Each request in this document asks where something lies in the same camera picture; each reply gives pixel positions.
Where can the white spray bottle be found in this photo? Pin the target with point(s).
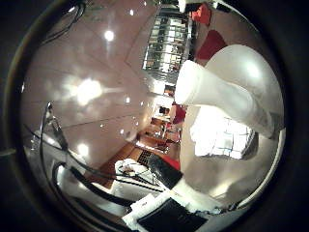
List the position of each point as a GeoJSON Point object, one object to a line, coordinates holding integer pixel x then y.
{"type": "Point", "coordinates": [219, 93]}

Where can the white checked cloth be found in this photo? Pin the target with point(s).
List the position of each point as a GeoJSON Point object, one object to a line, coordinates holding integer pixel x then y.
{"type": "Point", "coordinates": [219, 138]}

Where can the wooden panel with black grille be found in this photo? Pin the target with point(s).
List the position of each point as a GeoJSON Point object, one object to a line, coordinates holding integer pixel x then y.
{"type": "Point", "coordinates": [124, 158]}

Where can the red chair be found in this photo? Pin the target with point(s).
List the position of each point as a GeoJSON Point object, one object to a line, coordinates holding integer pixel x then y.
{"type": "Point", "coordinates": [179, 114]}
{"type": "Point", "coordinates": [210, 45]}

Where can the metal display shelf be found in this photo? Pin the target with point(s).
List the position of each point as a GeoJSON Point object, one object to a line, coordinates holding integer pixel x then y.
{"type": "Point", "coordinates": [165, 48]}

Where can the orange red seat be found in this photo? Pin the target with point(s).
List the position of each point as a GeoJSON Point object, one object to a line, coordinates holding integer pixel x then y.
{"type": "Point", "coordinates": [202, 14]}

